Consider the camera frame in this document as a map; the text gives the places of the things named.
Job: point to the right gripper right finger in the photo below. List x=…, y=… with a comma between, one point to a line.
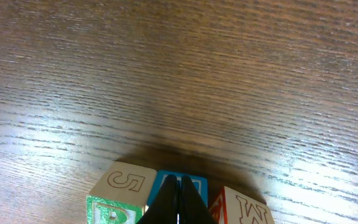
x=192, y=209

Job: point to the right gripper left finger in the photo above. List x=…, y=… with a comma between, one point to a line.
x=164, y=209

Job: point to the ice cream picture block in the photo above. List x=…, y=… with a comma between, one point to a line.
x=200, y=183

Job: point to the red O letter block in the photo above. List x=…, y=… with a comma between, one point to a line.
x=233, y=207

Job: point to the green R letter block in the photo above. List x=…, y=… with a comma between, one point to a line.
x=120, y=195

